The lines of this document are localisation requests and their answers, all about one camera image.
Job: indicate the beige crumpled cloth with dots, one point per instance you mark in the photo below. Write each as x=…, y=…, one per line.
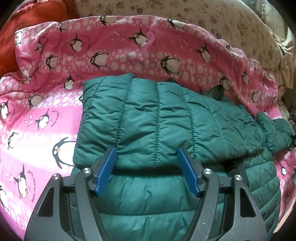
x=284, y=38

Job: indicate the pink penguin fleece blanket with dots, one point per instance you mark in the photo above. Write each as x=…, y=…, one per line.
x=41, y=103

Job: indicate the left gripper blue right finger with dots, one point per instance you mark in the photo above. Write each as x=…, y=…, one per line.
x=241, y=218

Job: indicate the floral beige bed sheet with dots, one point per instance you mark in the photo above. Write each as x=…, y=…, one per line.
x=233, y=21

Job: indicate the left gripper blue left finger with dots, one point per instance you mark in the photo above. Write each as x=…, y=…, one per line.
x=51, y=218

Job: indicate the red ruffled pillow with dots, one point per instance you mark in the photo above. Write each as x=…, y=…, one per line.
x=33, y=13

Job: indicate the green quilted puffer jacket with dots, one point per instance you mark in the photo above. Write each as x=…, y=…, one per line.
x=147, y=197

